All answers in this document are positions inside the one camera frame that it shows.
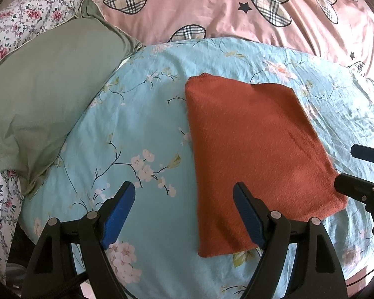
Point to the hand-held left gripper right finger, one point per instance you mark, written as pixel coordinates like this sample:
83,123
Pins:
249,218

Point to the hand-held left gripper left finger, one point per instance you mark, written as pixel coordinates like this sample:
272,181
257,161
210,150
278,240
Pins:
118,218

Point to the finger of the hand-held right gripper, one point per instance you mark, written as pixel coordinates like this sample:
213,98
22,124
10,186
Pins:
358,188
366,153

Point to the orange knit sweater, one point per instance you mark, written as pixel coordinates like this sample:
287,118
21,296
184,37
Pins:
252,149

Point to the light blue floral bedsheet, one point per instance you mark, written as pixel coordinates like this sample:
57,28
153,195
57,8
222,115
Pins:
149,115

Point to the green pillow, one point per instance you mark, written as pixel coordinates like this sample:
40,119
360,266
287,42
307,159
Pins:
46,81

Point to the pink heart-print bedsheet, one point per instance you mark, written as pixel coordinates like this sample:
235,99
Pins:
218,9

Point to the white rose-print quilt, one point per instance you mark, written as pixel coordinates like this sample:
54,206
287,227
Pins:
25,15

